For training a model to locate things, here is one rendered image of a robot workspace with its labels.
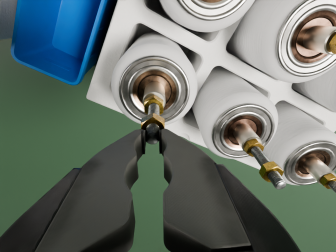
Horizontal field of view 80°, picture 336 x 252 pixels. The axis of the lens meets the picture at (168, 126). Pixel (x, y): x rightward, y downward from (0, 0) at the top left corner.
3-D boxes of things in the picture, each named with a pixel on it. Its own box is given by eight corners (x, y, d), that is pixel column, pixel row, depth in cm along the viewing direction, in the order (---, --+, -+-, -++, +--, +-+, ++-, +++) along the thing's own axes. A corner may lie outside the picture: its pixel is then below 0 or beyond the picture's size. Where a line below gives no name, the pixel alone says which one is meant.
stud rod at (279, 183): (250, 133, 23) (286, 180, 17) (251, 139, 24) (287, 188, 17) (241, 135, 23) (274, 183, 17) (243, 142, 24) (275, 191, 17)
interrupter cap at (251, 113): (268, 92, 23) (271, 94, 22) (275, 144, 26) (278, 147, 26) (203, 115, 24) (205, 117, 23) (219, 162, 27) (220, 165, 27)
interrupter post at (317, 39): (298, 52, 21) (321, 58, 18) (301, 27, 20) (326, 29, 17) (322, 47, 21) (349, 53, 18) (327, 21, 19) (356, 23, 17)
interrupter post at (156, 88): (149, 76, 21) (148, 85, 18) (169, 86, 22) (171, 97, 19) (140, 95, 22) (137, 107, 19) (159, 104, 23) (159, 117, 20)
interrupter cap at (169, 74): (137, 40, 20) (136, 40, 19) (202, 76, 22) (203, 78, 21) (109, 104, 23) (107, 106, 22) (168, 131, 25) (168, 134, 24)
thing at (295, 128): (287, 104, 43) (361, 156, 27) (253, 135, 47) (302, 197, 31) (258, 78, 40) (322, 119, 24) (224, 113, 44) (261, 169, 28)
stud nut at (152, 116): (169, 121, 15) (170, 126, 15) (158, 137, 16) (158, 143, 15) (147, 109, 15) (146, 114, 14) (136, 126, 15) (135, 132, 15)
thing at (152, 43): (143, 19, 34) (131, 24, 19) (191, 48, 37) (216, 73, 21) (122, 69, 38) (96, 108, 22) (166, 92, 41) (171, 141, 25)
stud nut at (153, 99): (167, 102, 19) (168, 105, 18) (158, 116, 19) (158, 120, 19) (149, 91, 18) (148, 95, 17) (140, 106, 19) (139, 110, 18)
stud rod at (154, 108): (161, 96, 20) (162, 136, 13) (156, 104, 20) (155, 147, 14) (152, 91, 20) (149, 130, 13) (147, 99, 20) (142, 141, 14)
